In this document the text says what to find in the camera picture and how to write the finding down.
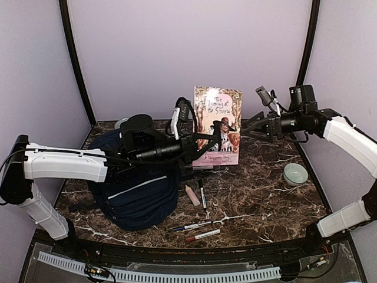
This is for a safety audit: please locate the green bowl back left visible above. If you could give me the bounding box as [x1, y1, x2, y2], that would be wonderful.
[114, 118, 128, 129]

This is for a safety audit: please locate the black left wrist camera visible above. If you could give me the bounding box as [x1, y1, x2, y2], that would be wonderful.
[120, 114, 154, 153]

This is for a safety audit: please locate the black capped white marker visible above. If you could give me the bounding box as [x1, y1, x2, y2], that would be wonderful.
[199, 179, 209, 219]

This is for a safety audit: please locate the green bowl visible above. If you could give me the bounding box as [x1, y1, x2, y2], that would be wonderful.
[114, 118, 128, 129]
[283, 163, 309, 186]

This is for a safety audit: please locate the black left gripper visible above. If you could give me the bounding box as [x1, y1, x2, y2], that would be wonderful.
[135, 130, 219, 169]

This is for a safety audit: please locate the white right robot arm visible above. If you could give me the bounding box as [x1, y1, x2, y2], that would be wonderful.
[242, 108, 376, 256]

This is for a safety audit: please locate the green bowl right side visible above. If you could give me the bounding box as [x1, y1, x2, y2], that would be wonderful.
[283, 163, 309, 186]

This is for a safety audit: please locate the red capped white marker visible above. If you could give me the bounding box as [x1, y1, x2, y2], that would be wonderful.
[186, 229, 220, 242]

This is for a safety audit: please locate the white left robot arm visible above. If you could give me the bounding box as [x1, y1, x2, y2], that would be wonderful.
[1, 131, 207, 257]

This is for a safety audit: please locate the navy blue student backpack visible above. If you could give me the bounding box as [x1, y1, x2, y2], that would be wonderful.
[69, 129, 182, 232]

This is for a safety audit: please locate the pink Shakespeare paperback book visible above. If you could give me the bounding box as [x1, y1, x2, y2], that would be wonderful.
[192, 86, 242, 167]

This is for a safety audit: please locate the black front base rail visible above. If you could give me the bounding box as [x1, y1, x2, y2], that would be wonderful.
[32, 228, 351, 266]

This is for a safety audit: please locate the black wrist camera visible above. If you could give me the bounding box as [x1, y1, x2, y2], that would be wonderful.
[289, 85, 316, 111]
[120, 114, 154, 153]

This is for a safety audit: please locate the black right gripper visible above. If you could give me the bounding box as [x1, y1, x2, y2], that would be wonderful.
[243, 110, 305, 143]

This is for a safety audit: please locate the grey slotted cable duct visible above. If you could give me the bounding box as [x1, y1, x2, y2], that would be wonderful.
[37, 252, 281, 282]

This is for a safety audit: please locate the blue capped white marker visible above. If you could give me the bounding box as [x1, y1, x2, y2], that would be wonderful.
[172, 221, 213, 232]

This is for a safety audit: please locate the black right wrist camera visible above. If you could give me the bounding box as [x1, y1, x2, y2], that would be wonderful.
[289, 85, 316, 111]

